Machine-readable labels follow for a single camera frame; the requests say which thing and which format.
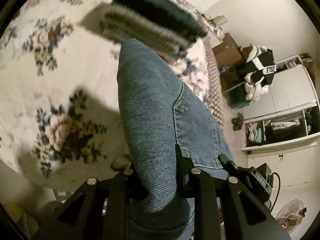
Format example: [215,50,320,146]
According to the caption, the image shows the white wardrobe shelf unit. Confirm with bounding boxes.
[242,55,319,187]

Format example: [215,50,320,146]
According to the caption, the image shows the brown cardboard box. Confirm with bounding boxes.
[212,33,245,83]

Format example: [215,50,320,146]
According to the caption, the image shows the black white clothes pile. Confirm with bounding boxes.
[236,44,277,102]

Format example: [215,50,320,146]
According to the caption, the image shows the blue denim jeans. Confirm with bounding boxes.
[117,39,233,239]

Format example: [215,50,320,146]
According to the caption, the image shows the floral bed blanket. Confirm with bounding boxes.
[0,0,226,193]

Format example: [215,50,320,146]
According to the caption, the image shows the standing fan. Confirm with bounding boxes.
[275,199,307,234]

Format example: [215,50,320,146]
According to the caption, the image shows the dark green folded garment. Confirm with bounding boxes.
[114,0,208,39]

